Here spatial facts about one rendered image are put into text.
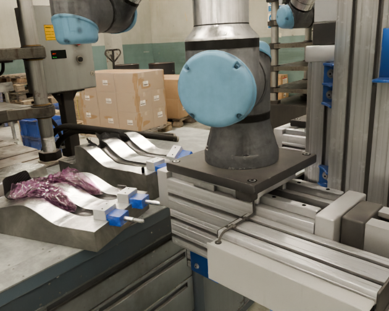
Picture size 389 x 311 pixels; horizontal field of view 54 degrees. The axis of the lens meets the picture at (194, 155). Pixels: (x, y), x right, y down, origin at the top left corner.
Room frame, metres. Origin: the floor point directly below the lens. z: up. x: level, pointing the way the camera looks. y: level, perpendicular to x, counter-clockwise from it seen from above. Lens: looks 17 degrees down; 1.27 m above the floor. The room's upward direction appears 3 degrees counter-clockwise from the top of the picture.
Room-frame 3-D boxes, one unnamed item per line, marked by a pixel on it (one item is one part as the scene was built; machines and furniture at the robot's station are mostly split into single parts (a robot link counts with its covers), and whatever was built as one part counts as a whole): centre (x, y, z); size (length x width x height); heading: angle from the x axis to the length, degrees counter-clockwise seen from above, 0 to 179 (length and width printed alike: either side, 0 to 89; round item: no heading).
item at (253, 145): (0.75, -0.10, 1.09); 0.15 x 0.15 x 0.10
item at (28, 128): (4.87, 1.91, 0.32); 0.60 x 0.41 x 0.22; 55
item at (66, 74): (1.97, 0.65, 0.74); 0.31 x 0.22 x 1.47; 140
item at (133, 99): (5.62, 1.02, 0.47); 1.22 x 0.80 x 0.94; 53
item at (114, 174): (1.36, 0.26, 0.87); 0.50 x 0.26 x 0.14; 50
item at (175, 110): (6.47, 0.48, 0.37); 1.20 x 0.82 x 0.74; 57
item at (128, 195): (0.98, 0.15, 0.86); 0.13 x 0.05 x 0.05; 67
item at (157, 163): (1.13, 0.09, 0.89); 0.13 x 0.05 x 0.05; 49
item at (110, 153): (1.34, 0.25, 0.92); 0.35 x 0.16 x 0.09; 50
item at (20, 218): (1.03, 0.43, 0.86); 0.50 x 0.26 x 0.11; 67
